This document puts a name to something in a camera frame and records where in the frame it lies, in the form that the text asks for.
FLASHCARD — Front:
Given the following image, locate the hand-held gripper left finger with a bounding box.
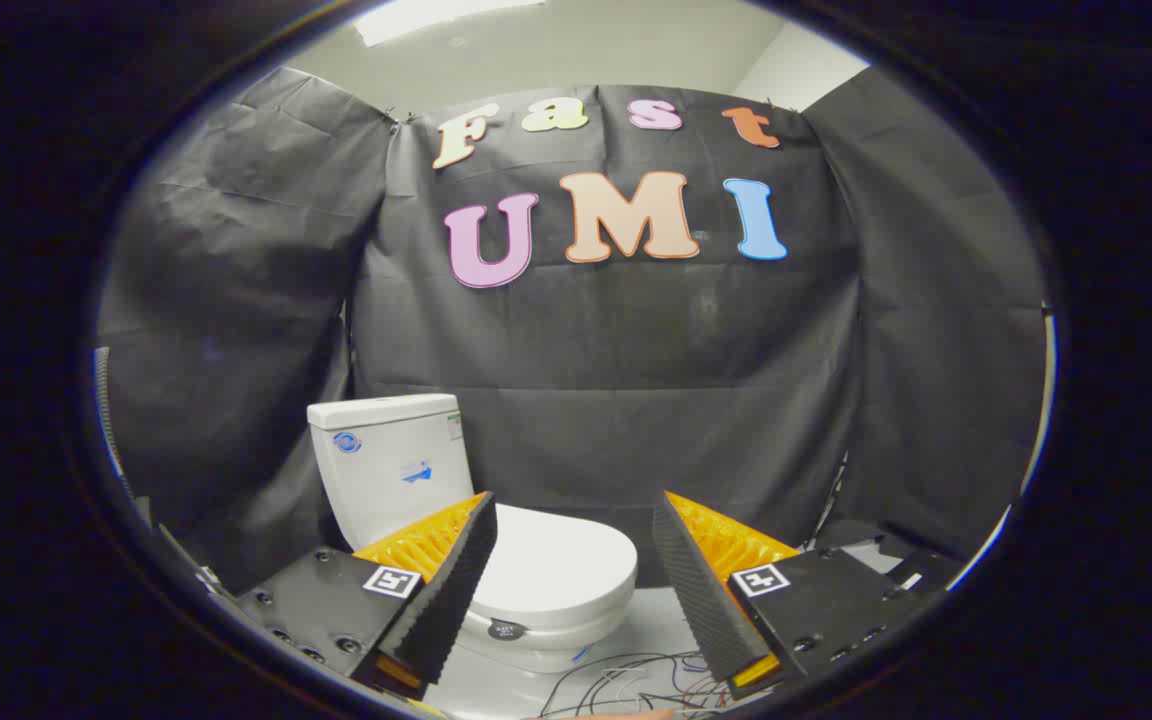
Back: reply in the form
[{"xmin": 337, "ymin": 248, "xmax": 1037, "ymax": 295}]
[{"xmin": 234, "ymin": 490, "xmax": 500, "ymax": 701}]

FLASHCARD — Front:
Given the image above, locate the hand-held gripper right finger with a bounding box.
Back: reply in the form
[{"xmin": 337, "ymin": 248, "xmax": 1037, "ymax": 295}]
[{"xmin": 651, "ymin": 489, "xmax": 949, "ymax": 701}]

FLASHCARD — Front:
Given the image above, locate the white toilet lid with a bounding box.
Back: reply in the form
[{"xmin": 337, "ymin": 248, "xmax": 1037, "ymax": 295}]
[{"xmin": 466, "ymin": 503, "xmax": 639, "ymax": 644}]

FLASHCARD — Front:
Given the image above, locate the white ceramic toilet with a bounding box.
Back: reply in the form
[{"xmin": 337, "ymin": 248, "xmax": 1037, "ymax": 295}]
[{"xmin": 307, "ymin": 393, "xmax": 639, "ymax": 674}]

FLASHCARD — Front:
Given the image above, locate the black backdrop cloth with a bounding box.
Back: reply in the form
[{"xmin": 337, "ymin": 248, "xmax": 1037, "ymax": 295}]
[{"xmin": 96, "ymin": 65, "xmax": 1050, "ymax": 593}]

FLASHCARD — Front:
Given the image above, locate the tangle of thin cables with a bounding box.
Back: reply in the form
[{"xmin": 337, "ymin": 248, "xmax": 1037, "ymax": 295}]
[{"xmin": 536, "ymin": 650, "xmax": 742, "ymax": 720}]

